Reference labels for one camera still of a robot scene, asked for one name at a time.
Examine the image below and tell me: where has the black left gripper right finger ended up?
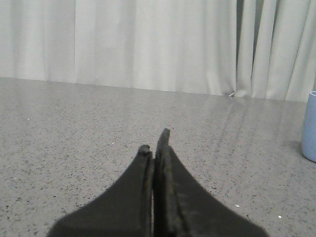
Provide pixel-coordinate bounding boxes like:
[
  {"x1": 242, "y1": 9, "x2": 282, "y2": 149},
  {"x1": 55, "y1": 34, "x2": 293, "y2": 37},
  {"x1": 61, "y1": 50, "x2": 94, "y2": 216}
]
[{"x1": 154, "y1": 128, "x2": 268, "y2": 237}]

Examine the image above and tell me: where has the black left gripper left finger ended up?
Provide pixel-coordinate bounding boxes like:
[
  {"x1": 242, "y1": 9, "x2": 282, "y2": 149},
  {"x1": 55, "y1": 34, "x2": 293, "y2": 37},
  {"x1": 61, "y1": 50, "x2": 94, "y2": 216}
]
[{"x1": 48, "y1": 145, "x2": 154, "y2": 237}]

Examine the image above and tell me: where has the blue plastic cup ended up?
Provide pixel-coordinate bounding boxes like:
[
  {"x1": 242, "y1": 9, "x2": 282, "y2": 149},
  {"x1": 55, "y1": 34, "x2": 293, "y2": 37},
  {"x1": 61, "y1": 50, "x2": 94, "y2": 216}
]
[{"x1": 302, "y1": 91, "x2": 316, "y2": 162}]

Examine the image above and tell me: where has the white pleated curtain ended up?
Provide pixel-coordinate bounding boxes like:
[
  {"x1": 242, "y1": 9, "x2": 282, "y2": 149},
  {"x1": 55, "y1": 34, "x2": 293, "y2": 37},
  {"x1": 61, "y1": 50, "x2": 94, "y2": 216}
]
[{"x1": 0, "y1": 0, "x2": 316, "y2": 101}]

